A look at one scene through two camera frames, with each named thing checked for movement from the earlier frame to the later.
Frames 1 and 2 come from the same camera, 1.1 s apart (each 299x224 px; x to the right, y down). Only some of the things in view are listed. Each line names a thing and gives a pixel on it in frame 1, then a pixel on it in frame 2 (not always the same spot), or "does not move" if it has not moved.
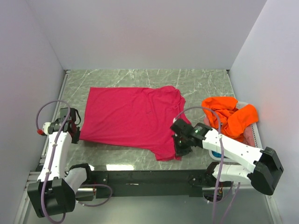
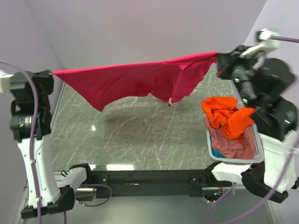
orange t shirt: [234, 117] does not move
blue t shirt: [216, 154] does not move
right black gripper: [179, 150] to [227, 60]
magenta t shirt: [141, 116] to [174, 80]
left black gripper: [75, 138] to [46, 76]
